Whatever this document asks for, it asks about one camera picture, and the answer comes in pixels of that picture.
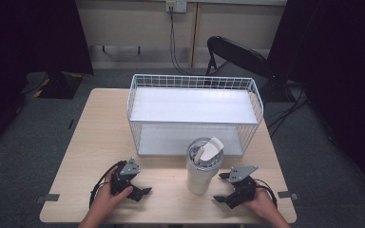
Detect black chair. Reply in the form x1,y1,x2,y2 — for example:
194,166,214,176
205,35,273,79

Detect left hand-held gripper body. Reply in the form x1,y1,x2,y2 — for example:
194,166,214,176
109,157,142,197

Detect dark curtain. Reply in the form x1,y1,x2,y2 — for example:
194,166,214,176
0,0,95,160
266,0,365,201

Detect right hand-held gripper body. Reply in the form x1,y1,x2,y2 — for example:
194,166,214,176
225,164,259,210

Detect person's left hand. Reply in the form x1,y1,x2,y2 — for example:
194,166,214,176
89,174,134,220

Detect black stand base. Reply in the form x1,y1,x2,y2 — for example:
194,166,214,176
21,70,86,100

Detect person's right hand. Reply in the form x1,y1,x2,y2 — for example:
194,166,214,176
242,186,279,220

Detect white wire shelf rack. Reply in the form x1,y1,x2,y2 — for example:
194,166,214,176
126,73,264,158

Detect right hand-held gripper black cable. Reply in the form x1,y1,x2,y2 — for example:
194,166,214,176
254,178,279,209

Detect black wall socket cable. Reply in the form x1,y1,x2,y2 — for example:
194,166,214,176
169,5,205,77

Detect black floor cables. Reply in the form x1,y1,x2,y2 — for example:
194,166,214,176
263,80,312,138

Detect white wall socket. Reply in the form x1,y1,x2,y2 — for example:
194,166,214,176
165,0,188,14

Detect white tumbler cup with lid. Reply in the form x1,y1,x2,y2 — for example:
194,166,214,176
185,136,225,196

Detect grey tape strip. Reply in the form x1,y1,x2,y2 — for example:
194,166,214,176
277,190,300,200
35,193,61,204

